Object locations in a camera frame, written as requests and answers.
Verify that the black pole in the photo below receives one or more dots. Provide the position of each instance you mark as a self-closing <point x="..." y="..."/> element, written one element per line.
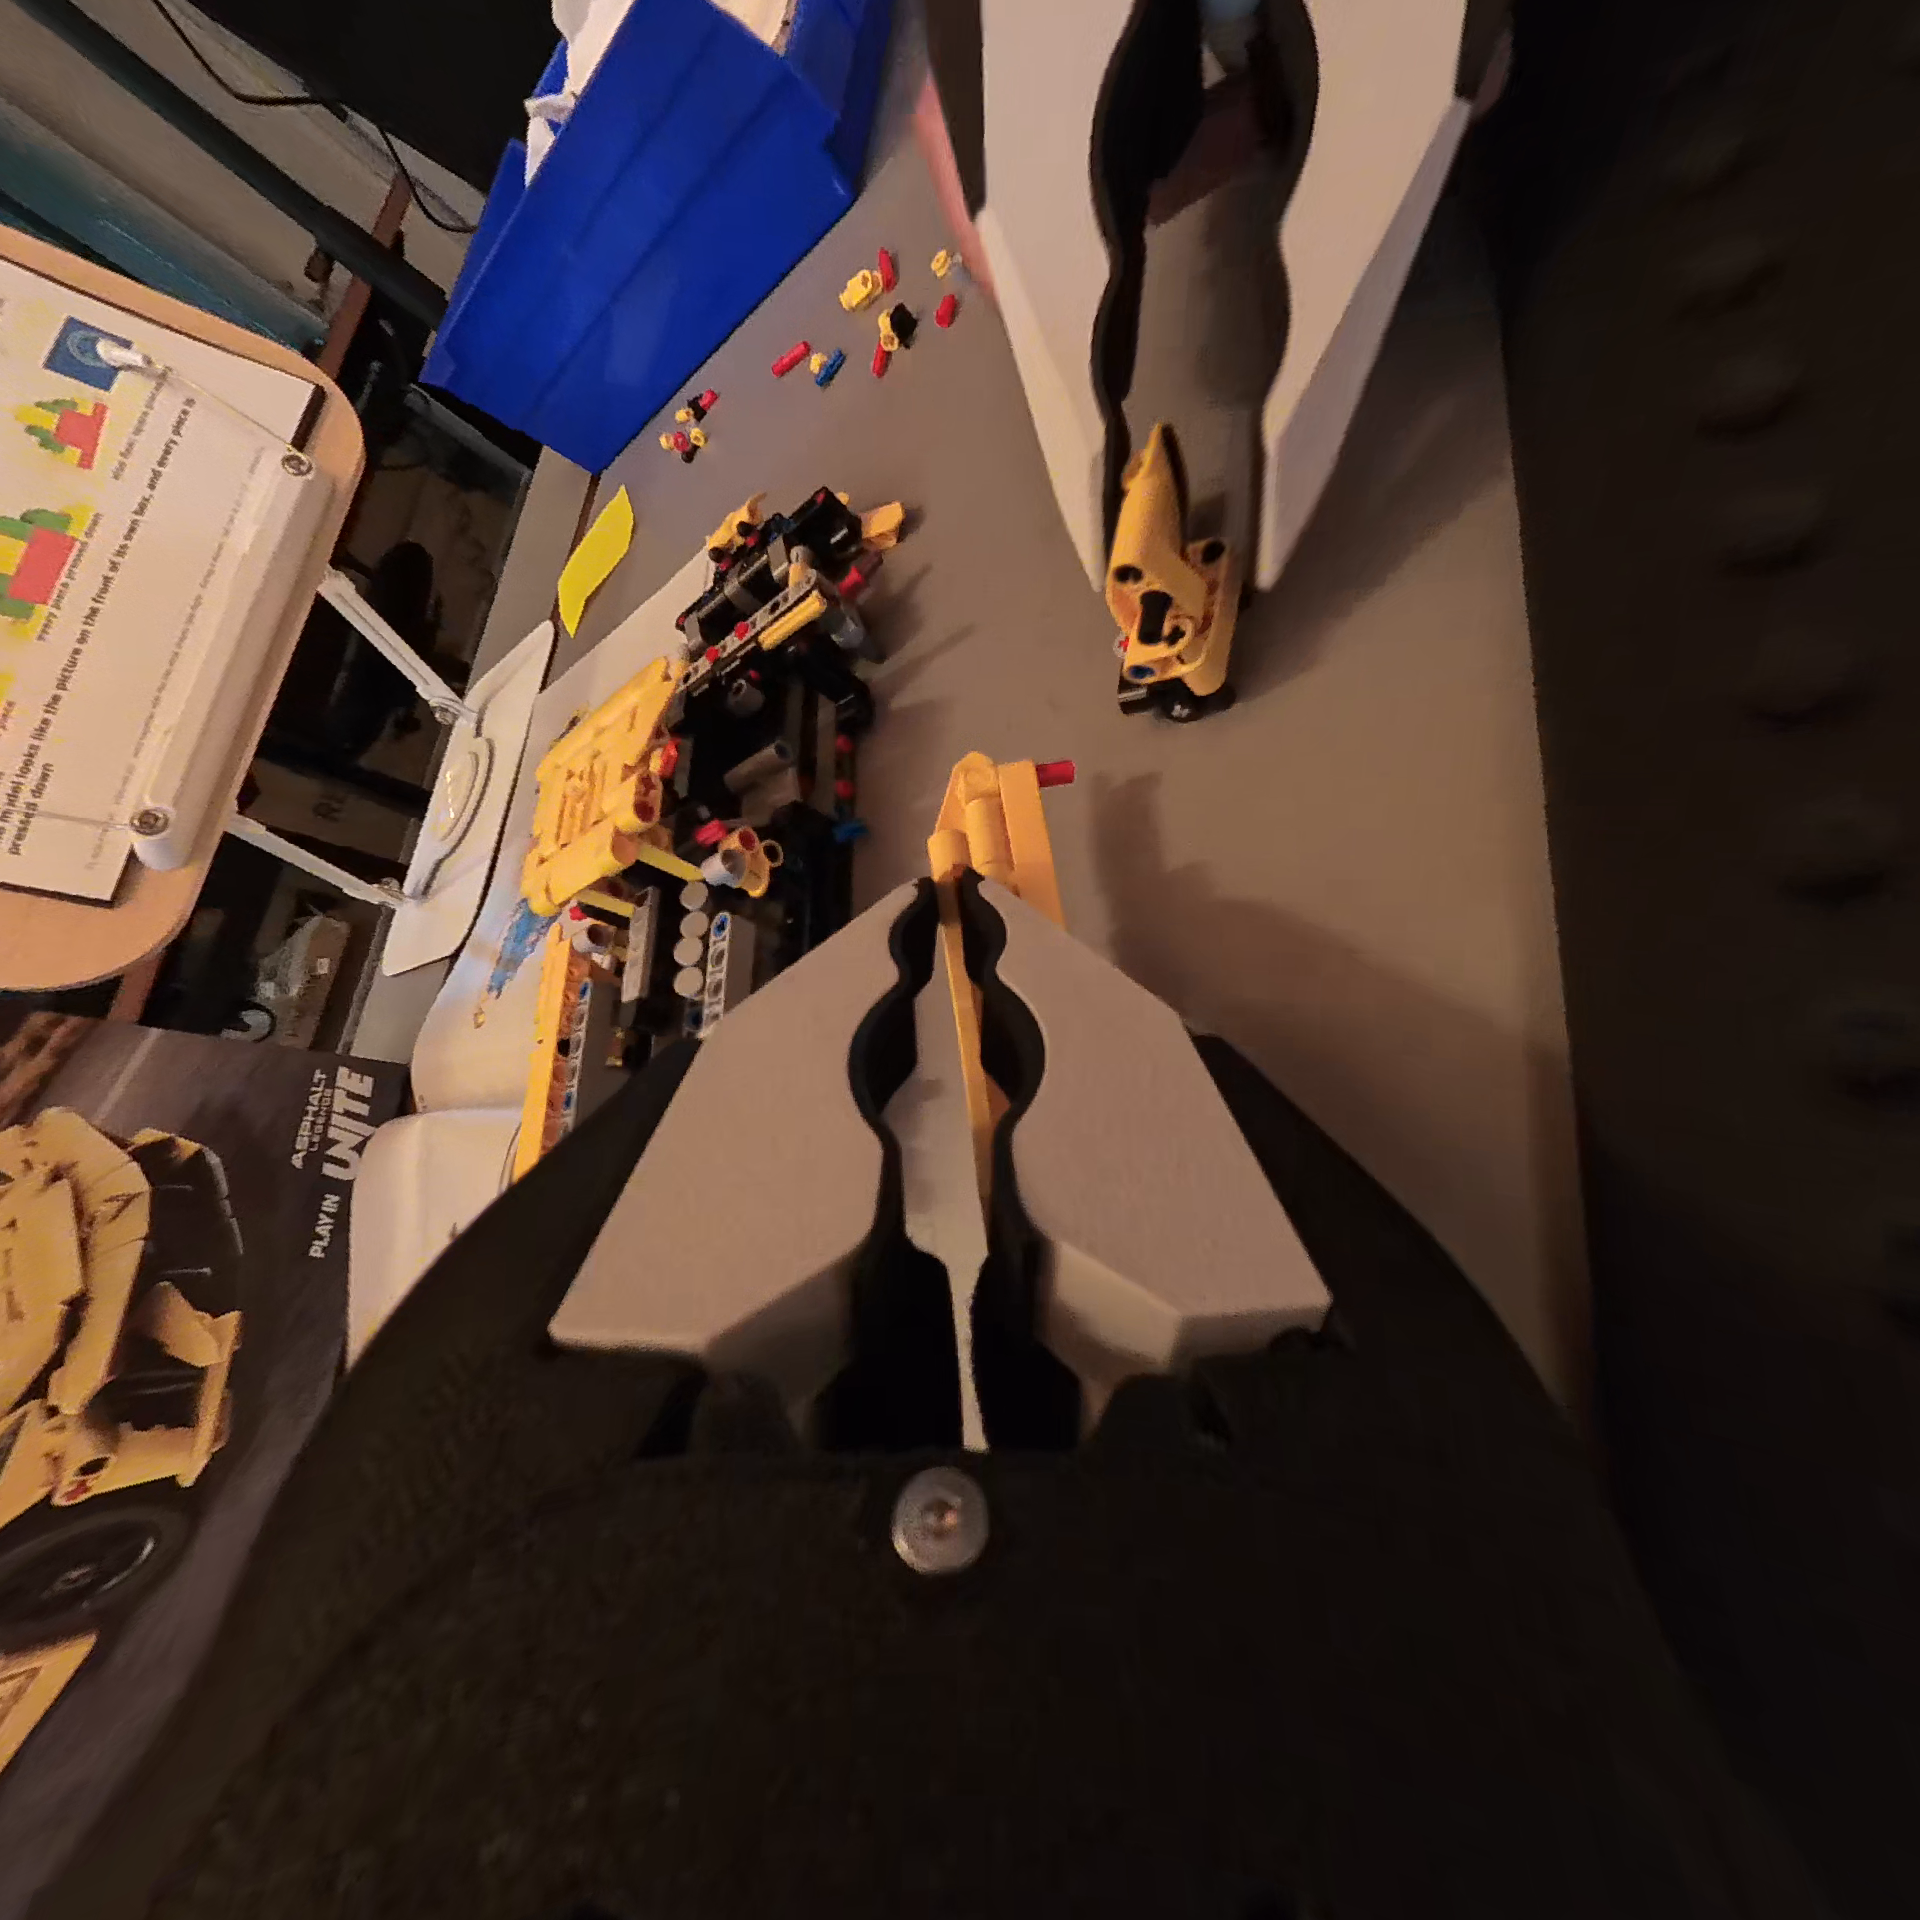
<point x="226" y="196"/>

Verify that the yellow toy car model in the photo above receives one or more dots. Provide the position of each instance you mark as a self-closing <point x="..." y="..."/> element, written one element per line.
<point x="601" y="781"/>

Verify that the open instruction booklet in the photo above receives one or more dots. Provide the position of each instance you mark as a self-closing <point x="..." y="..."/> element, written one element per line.
<point x="465" y="1037"/>

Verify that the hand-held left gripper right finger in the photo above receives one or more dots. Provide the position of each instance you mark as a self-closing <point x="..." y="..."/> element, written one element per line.
<point x="1155" y="1185"/>

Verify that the scatter of small bricks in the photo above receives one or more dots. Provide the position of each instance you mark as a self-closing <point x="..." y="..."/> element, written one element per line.
<point x="858" y="288"/>

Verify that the grey desk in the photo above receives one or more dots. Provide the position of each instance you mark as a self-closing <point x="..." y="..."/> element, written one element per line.
<point x="1349" y="825"/>

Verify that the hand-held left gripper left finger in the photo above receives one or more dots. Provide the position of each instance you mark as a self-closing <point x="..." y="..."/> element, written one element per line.
<point x="721" y="1200"/>

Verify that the yellow paper sheet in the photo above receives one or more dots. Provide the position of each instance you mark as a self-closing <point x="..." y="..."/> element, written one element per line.
<point x="595" y="557"/>

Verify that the small yellow black assembly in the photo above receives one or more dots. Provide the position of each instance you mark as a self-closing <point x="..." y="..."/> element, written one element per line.
<point x="1162" y="569"/>

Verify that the toy car set box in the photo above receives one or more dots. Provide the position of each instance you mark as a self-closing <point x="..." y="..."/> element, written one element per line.
<point x="182" y="1200"/>

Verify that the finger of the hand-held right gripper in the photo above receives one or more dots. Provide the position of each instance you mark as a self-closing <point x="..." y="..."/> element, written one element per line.
<point x="1372" y="182"/>
<point x="1044" y="225"/>

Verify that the crumpled white paper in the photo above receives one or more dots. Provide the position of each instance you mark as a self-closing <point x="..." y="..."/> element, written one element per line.
<point x="553" y="118"/>

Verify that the wooden board document stand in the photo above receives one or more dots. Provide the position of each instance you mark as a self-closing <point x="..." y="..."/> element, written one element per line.
<point x="451" y="797"/>

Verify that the yellow beam assembly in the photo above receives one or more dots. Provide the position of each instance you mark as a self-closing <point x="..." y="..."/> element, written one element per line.
<point x="997" y="820"/>

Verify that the blue storage bin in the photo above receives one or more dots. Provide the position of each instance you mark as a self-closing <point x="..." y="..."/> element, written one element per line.
<point x="645" y="271"/>

